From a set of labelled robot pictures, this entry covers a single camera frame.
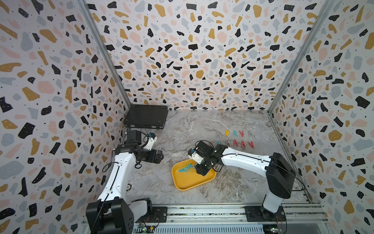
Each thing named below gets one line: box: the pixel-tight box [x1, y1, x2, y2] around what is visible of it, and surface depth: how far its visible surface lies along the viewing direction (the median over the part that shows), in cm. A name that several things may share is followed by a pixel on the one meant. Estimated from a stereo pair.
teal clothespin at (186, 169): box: [177, 163, 192, 173], surface depth 90 cm
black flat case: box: [123, 104, 169, 130], surface depth 119 cm
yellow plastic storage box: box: [171, 158, 217, 192], surface depth 86 cm
